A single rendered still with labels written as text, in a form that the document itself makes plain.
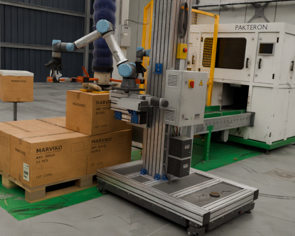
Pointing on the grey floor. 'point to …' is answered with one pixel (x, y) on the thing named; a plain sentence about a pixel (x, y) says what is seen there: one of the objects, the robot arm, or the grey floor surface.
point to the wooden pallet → (37, 192)
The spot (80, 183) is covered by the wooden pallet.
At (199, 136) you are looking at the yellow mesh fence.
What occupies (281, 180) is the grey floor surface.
